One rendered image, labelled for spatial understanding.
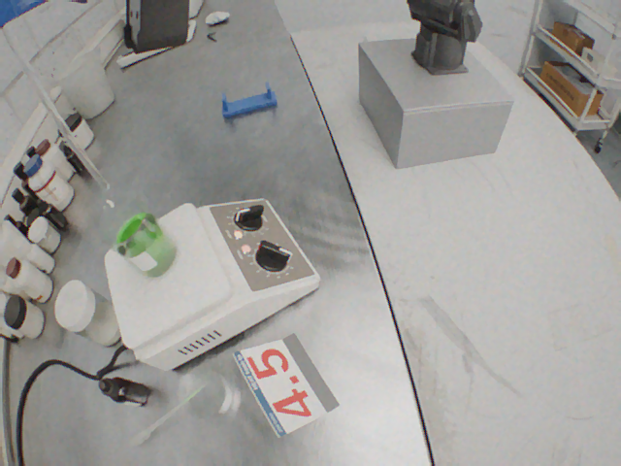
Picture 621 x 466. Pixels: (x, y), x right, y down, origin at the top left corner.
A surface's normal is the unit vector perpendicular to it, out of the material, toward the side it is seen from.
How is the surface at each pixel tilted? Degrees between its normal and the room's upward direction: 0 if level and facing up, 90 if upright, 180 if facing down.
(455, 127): 90
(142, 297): 0
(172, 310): 0
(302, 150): 0
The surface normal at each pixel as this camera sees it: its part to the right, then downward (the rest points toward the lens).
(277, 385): 0.47, -0.71
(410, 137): 0.19, 0.82
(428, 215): -0.11, -0.53
